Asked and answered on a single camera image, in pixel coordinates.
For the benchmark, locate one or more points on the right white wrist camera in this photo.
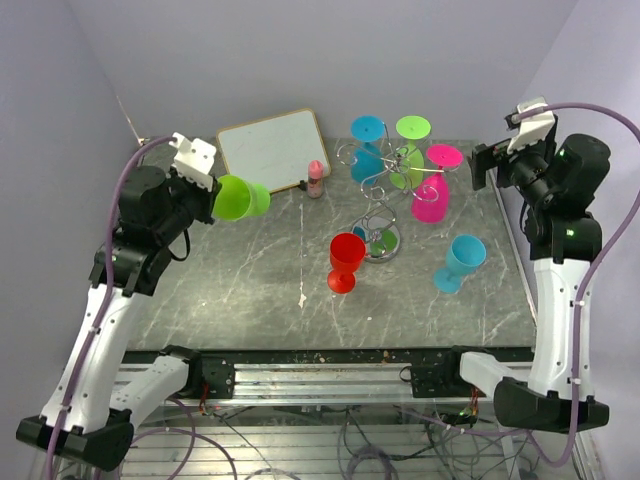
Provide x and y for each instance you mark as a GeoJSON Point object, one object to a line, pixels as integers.
{"type": "Point", "coordinates": [530, 123]}

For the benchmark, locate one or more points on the small whiteboard with wooden frame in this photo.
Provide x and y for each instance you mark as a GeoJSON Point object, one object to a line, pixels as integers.
{"type": "Point", "coordinates": [275, 151]}

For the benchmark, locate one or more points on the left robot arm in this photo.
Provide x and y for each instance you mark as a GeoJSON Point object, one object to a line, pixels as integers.
{"type": "Point", "coordinates": [85, 420]}

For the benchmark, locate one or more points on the chrome wine glass rack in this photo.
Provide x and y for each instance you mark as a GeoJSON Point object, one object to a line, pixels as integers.
{"type": "Point", "coordinates": [378, 226]}

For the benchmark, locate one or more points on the red wine glass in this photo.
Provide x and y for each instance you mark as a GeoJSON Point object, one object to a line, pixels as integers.
{"type": "Point", "coordinates": [346, 253]}

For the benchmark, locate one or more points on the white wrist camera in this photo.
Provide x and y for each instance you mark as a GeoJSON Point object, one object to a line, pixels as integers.
{"type": "Point", "coordinates": [530, 123]}
{"type": "Point", "coordinates": [194, 160]}

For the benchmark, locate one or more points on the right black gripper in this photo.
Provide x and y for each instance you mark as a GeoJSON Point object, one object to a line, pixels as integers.
{"type": "Point", "coordinates": [482, 159]}

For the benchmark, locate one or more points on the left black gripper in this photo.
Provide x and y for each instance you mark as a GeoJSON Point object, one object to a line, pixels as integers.
{"type": "Point", "coordinates": [207, 197]}

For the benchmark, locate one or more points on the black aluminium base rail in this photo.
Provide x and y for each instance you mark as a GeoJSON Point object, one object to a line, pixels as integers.
{"type": "Point", "coordinates": [331, 377]}

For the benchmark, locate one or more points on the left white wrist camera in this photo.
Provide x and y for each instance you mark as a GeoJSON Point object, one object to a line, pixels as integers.
{"type": "Point", "coordinates": [194, 160]}

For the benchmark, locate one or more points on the pink wine glass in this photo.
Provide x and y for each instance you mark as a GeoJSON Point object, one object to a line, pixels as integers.
{"type": "Point", "coordinates": [431, 197]}

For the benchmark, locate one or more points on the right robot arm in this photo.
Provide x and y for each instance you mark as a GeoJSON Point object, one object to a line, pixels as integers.
{"type": "Point", "coordinates": [557, 183]}

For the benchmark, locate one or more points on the blue wine glass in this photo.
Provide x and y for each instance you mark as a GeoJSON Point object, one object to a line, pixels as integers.
{"type": "Point", "coordinates": [367, 163]}
{"type": "Point", "coordinates": [464, 256]}

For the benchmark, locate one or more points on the green wine glass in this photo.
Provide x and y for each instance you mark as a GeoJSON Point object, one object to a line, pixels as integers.
{"type": "Point", "coordinates": [238, 199]}
{"type": "Point", "coordinates": [409, 172]}

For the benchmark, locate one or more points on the small pink bottle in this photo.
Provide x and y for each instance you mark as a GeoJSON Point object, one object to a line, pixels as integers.
{"type": "Point", "coordinates": [315, 173]}

